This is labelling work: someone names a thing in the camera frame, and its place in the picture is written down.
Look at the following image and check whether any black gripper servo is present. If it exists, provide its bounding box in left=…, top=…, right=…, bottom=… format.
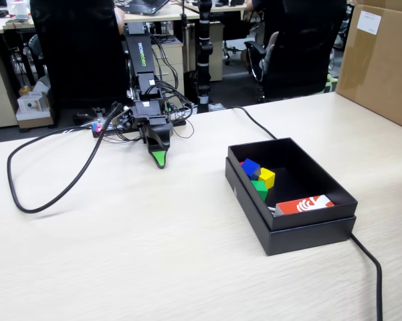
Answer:
left=130, top=99, right=174, bottom=170

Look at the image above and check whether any blue wooden cube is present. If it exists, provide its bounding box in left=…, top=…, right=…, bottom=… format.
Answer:
left=241, top=158, right=262, bottom=178

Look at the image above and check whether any green wooden cube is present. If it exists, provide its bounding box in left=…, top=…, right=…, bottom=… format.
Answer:
left=250, top=180, right=269, bottom=203

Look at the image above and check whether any yellow wooden cube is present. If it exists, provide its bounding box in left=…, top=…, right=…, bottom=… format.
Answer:
left=258, top=167, right=276, bottom=189

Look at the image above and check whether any robot base controller board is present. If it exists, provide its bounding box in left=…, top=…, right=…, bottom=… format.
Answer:
left=91, top=115, right=188, bottom=138

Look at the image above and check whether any black cardboard box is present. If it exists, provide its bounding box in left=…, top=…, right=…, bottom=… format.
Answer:
left=224, top=136, right=359, bottom=257

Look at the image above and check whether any large brown cardboard box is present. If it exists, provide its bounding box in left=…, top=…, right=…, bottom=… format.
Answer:
left=335, top=0, right=402, bottom=134

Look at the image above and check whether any black white jointed pole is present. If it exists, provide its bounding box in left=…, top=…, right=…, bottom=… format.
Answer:
left=194, top=0, right=214, bottom=114

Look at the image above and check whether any narrow beige cabinet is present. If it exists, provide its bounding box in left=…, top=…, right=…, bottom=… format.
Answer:
left=207, top=20, right=225, bottom=83

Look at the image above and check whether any tall-backed black office chair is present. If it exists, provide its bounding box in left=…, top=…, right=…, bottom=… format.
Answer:
left=29, top=0, right=130, bottom=120

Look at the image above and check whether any beige office desk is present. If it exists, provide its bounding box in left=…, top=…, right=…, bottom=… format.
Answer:
left=0, top=9, right=201, bottom=34

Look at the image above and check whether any white carton with small boxes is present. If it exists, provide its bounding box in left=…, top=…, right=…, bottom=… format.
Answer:
left=15, top=92, right=53, bottom=130

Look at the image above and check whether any person behind tall chair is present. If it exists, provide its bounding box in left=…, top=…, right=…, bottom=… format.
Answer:
left=113, top=5, right=126, bottom=36

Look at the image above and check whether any black laptop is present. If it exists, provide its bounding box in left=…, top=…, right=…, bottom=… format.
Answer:
left=114, top=0, right=171, bottom=16

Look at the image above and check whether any seated person in dark clothes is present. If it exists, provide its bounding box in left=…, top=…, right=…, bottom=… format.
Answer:
left=239, top=0, right=288, bottom=76

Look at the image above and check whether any red white small packet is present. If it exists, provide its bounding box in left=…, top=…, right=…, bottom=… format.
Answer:
left=275, top=194, right=336, bottom=217

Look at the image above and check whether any black office chair with armrest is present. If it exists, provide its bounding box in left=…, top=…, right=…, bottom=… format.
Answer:
left=243, top=0, right=348, bottom=103

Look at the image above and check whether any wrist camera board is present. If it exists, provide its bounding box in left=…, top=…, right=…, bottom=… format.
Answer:
left=112, top=107, right=135, bottom=132

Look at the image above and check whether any beige drawer cabinet with cables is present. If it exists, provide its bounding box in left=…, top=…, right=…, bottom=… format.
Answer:
left=125, top=35, right=185, bottom=101

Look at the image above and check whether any thick black camera cable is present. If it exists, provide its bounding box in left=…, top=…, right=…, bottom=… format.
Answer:
left=6, top=106, right=123, bottom=214

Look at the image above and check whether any black power cable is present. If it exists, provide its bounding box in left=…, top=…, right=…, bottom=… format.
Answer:
left=225, top=106, right=384, bottom=321

